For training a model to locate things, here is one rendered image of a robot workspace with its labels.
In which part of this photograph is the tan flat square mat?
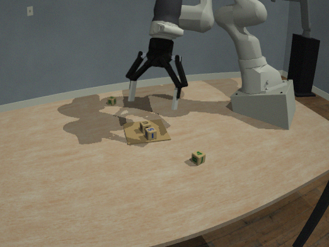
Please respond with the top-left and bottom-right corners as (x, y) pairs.
(123, 119), (171, 145)

